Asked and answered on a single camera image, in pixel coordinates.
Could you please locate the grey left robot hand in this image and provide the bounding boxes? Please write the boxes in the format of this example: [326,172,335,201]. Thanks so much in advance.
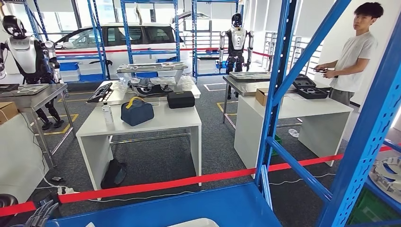
[24,200,60,227]

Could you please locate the flat grey metal part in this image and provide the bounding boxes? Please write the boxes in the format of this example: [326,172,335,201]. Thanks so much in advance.
[0,83,50,97]
[228,71,272,80]

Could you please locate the plastic-wrapped black car part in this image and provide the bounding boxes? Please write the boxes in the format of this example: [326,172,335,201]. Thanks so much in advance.
[119,76,196,97]

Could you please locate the long grey metal part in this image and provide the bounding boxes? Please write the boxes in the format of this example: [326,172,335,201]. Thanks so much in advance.
[116,62,189,84]

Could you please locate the round cast metal part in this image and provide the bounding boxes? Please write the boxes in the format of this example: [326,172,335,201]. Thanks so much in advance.
[369,157,401,204]

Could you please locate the white power strip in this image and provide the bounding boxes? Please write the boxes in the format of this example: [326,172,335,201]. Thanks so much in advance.
[58,186,79,195]

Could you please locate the white cabinet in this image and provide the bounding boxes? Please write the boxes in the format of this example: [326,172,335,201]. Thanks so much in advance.
[0,113,49,204]

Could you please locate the black backpack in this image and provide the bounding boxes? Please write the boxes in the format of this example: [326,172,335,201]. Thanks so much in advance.
[100,158,128,190]

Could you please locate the cardboard box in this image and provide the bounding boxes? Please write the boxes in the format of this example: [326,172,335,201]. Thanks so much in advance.
[255,88,270,106]
[0,102,19,125]

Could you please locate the red barrier tape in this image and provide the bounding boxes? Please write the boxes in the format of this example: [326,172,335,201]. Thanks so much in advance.
[54,47,270,59]
[0,144,394,218]

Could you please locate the clear plastic bottle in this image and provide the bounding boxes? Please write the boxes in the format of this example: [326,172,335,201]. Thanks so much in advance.
[102,102,114,125]

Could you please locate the steel table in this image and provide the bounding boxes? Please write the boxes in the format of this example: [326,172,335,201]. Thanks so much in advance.
[0,83,77,168]
[222,74,331,124]

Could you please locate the black plastic tray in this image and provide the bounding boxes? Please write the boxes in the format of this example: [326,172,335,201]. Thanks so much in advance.
[87,82,113,104]

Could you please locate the blue storage bin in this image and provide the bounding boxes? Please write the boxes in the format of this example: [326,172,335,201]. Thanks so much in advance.
[59,62,79,72]

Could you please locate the black silver humanoid robot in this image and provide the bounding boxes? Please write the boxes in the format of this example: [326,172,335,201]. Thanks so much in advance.
[0,15,70,131]
[218,13,255,99]

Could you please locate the white car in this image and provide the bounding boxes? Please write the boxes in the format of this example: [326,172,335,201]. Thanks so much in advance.
[54,22,192,79]

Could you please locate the black hard case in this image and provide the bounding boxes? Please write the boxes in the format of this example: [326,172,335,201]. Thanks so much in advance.
[166,91,196,109]
[292,74,330,100]

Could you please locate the green plastic crate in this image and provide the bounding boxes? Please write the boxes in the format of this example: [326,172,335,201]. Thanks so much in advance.
[270,134,283,157]
[348,188,401,226]

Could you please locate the white metal railing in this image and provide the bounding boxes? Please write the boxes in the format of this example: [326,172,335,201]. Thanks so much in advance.
[263,31,323,78]

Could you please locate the person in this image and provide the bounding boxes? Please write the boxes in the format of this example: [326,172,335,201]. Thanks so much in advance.
[314,1,384,106]

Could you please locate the navy bag yellow handle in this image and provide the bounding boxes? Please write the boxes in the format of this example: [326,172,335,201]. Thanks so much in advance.
[120,96,155,127]

